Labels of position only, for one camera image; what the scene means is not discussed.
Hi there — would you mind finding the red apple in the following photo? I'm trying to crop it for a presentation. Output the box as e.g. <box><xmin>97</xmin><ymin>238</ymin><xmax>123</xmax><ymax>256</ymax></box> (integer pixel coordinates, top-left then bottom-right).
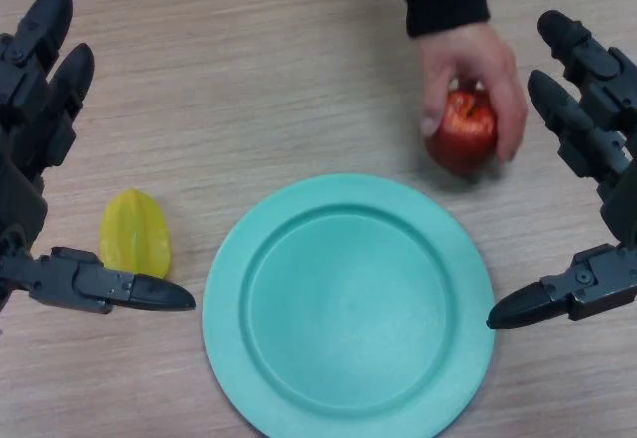
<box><xmin>424</xmin><ymin>86</ymin><xmax>500</xmax><ymax>176</ymax></box>

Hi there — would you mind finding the green round plate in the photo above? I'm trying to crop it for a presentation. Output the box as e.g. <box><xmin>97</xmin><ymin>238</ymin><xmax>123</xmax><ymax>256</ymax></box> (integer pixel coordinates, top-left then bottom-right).
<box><xmin>201</xmin><ymin>173</ymin><xmax>497</xmax><ymax>438</ymax></box>

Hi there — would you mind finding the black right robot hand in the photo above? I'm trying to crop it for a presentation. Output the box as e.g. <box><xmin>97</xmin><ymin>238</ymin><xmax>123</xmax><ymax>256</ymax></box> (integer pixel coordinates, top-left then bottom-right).
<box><xmin>486</xmin><ymin>9</ymin><xmax>637</xmax><ymax>330</ymax></box>

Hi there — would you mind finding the bare human hand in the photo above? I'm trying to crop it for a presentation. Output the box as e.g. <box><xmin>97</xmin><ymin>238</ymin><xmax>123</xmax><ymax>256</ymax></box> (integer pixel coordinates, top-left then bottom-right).
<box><xmin>416</xmin><ymin>20</ymin><xmax>529</xmax><ymax>163</ymax></box>

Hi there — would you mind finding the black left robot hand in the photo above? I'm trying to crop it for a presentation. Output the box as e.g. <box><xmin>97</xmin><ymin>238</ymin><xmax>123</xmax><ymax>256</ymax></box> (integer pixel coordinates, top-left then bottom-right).
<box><xmin>0</xmin><ymin>0</ymin><xmax>197</xmax><ymax>330</ymax></box>

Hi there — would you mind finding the yellow starfruit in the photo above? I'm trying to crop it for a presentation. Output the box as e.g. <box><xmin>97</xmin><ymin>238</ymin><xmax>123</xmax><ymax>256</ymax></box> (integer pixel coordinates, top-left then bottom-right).
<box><xmin>99</xmin><ymin>187</ymin><xmax>173</xmax><ymax>280</ymax></box>

